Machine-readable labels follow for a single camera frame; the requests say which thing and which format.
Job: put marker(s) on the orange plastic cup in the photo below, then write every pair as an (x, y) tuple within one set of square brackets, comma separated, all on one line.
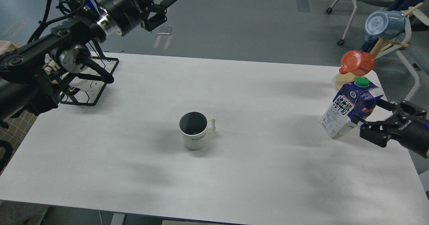
[(357, 63)]

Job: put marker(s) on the wooden mug tree stand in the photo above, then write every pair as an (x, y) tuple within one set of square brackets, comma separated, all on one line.
[(401, 41)]

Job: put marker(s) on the blue camera on left wrist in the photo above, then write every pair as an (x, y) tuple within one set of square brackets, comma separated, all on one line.
[(90, 10)]

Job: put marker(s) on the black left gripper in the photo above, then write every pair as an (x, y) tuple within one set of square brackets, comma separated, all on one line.
[(129, 14)]

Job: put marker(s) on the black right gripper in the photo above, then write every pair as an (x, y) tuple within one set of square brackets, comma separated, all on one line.
[(411, 133)]

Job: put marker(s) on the beige checked cloth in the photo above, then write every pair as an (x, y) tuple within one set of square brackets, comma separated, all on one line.
[(15, 134)]

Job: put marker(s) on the black wire cup rack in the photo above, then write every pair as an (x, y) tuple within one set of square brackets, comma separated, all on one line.
[(82, 61)]

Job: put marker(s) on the grey office chair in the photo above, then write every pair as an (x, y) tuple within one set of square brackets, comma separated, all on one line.
[(394, 49)]

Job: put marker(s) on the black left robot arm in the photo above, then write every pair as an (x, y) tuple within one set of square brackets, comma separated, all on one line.
[(34, 75)]

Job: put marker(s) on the white HOME mug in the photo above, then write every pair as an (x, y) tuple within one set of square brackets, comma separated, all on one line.
[(195, 129)]

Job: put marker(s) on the blue plastic cup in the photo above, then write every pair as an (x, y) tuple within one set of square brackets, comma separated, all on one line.
[(384, 24)]

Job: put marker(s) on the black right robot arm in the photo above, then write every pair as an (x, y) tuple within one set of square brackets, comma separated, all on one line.
[(407, 125)]

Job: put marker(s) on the blue white milk carton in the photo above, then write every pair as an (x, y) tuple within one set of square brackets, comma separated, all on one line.
[(358, 98)]

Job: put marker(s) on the white mug on rack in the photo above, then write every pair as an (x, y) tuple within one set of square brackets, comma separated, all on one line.
[(86, 85)]

